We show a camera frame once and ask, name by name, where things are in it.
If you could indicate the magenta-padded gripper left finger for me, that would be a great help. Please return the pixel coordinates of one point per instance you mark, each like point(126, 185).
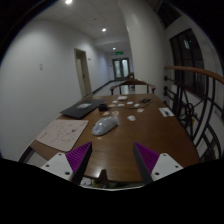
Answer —
point(60, 165)

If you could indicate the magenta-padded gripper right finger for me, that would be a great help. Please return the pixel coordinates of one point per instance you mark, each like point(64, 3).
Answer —
point(163, 166)

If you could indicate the translucent silver computer mouse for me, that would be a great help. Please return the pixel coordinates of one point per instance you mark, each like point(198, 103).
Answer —
point(105, 125)

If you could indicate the beige printed mouse pad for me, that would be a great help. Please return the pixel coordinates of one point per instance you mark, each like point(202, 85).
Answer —
point(61, 134)

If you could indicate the white booklet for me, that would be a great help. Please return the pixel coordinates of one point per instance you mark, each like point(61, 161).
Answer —
point(166, 111)

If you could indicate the small white card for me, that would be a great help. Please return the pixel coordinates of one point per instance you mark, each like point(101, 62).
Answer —
point(137, 105)
point(115, 101)
point(131, 117)
point(129, 102)
point(120, 104)

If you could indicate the black closed laptop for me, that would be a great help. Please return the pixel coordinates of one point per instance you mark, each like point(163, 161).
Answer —
point(81, 108)

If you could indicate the small red white tag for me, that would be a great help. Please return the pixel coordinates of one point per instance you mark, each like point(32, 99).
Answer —
point(140, 109)

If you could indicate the small beige tag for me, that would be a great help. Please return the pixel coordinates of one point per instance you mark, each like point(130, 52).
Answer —
point(106, 113)
point(111, 105)
point(115, 113)

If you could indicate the small black box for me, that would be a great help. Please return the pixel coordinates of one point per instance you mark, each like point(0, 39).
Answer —
point(102, 107)

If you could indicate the small white box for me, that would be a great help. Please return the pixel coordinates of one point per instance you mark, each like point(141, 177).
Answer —
point(122, 97)

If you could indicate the pale side door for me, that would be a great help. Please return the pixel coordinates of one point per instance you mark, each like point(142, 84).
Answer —
point(83, 75)

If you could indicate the black railing with wooden handrail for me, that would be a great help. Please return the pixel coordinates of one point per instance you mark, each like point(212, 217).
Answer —
point(193, 69)

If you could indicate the glass double door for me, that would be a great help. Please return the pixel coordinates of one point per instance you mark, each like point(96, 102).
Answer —
point(117, 69)

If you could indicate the dark framed window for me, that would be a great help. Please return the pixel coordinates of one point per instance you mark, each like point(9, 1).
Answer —
point(186, 60)

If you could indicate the green exit sign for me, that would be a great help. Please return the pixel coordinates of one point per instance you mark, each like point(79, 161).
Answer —
point(119, 53)

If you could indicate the round ceiling lights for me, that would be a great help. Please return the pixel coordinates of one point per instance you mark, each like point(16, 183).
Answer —
point(104, 29)

